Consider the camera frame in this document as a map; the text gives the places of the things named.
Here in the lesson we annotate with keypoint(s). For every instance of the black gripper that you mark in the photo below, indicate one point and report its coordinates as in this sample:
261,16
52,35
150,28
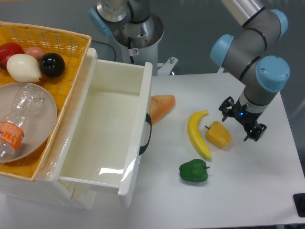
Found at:
246,113

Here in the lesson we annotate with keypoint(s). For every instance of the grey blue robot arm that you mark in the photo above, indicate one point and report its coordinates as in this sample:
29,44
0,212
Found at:
263,77

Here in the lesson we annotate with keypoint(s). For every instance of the yellow toy pepper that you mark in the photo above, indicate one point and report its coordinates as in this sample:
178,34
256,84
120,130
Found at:
218,135

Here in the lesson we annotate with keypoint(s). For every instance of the green toy pepper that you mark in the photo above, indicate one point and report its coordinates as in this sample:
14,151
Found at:
194,171

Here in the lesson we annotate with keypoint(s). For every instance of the red toy pepper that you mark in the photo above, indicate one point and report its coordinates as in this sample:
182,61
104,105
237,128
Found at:
7,50

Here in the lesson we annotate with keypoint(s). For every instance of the yellow toy banana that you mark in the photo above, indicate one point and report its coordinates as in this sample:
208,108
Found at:
195,136

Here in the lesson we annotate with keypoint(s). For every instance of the orange toy bread loaf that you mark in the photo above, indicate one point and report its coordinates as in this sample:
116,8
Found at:
160,106

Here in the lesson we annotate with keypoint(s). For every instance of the black object at table edge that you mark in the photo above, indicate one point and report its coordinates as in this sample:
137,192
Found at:
299,200

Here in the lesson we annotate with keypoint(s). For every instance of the white open drawer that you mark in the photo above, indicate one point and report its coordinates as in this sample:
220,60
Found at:
104,149

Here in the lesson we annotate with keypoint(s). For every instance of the white drawer cabinet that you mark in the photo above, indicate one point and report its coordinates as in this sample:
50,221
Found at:
49,190

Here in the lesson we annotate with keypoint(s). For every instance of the yellow woven basket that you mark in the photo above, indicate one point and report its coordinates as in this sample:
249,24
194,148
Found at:
59,79

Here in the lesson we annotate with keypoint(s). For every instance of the black toy fruit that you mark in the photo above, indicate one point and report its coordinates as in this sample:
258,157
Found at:
52,65

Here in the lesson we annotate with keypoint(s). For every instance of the beige plastic bowl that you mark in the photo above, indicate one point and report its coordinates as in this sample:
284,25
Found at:
40,128

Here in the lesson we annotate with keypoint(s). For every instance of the pink toy fruit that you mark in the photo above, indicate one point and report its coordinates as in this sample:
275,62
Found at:
35,52

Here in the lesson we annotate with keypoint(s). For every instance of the white toy pear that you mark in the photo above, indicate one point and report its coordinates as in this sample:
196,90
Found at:
24,68

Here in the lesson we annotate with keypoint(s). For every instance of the clear plastic bottle orange label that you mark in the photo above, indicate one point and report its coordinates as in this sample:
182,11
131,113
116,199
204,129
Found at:
27,103

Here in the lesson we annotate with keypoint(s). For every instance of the metal table bracket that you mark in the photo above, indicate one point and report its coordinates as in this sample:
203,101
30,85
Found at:
165,69

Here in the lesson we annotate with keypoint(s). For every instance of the black drawer handle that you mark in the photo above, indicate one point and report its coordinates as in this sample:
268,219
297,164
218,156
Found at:
147,134

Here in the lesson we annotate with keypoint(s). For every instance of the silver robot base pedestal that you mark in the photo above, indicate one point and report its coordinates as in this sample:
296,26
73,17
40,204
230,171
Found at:
133,26

